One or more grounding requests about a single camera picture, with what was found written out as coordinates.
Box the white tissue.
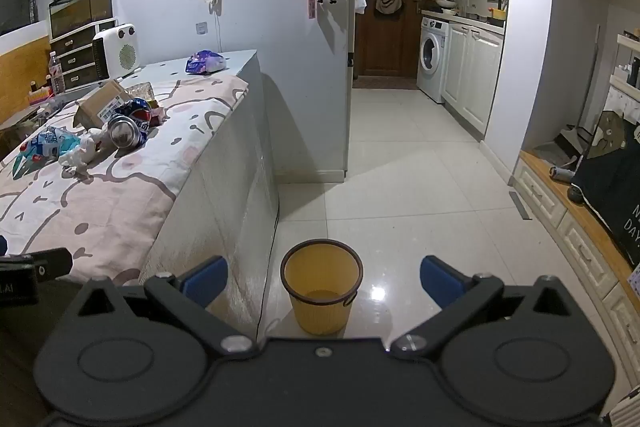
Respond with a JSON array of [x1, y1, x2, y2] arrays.
[[58, 125, 108, 176]]

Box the yellow plastic bin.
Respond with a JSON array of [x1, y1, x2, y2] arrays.
[[280, 238, 364, 336]]

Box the white open shelf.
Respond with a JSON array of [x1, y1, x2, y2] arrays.
[[607, 34, 640, 122]]

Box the crushed blue soda can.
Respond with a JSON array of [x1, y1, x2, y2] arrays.
[[107, 98, 152, 148]]

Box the white fan heater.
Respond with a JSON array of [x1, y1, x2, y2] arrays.
[[92, 24, 142, 80]]

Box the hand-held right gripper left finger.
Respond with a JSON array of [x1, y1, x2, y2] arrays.
[[70, 255, 258, 360]]

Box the dustpan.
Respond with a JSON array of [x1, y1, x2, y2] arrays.
[[552, 124, 596, 158]]

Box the cardboard box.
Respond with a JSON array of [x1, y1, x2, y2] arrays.
[[73, 79, 132, 130]]

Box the drawer unit with glass tank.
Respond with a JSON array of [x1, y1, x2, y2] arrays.
[[48, 19, 117, 90]]

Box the door mat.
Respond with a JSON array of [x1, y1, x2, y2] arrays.
[[352, 76, 418, 90]]

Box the white drawer bench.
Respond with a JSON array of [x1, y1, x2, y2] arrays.
[[512, 149, 640, 358]]

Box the pink organizer tray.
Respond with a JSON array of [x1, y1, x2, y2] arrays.
[[28, 82, 53, 106]]

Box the black printed cloth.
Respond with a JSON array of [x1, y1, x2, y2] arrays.
[[570, 109, 640, 268]]

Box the black cable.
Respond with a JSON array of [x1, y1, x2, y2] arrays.
[[255, 202, 281, 338]]

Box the purple snack bag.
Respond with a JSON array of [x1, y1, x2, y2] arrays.
[[185, 50, 227, 74]]

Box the broom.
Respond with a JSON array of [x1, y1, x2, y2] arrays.
[[575, 24, 601, 130]]

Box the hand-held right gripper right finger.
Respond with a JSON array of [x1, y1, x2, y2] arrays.
[[390, 255, 583, 358]]

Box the small labelled water bottle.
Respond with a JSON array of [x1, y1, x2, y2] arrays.
[[47, 51, 66, 95]]

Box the blue plastic packet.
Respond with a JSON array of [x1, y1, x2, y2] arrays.
[[12, 126, 81, 180]]

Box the white lower kitchen cabinets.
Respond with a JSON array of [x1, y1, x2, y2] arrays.
[[442, 21, 506, 135]]

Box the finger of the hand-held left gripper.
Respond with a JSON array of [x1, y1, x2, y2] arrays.
[[22, 248, 73, 283]]

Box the white washing machine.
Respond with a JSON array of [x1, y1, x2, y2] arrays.
[[416, 17, 451, 104]]

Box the glass tank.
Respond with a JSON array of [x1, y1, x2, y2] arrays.
[[48, 0, 113, 40]]

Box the grey table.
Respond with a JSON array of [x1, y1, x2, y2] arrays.
[[0, 49, 281, 343]]

